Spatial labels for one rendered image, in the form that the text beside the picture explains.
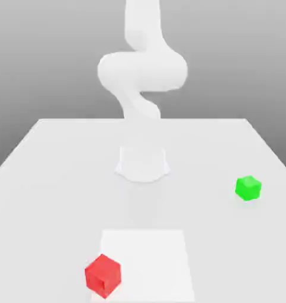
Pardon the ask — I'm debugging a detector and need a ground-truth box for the small red cube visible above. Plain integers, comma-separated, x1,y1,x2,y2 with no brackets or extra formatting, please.
84,253,123,299

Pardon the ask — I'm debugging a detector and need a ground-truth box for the small green cube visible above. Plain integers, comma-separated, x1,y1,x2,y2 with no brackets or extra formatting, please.
234,175,262,202

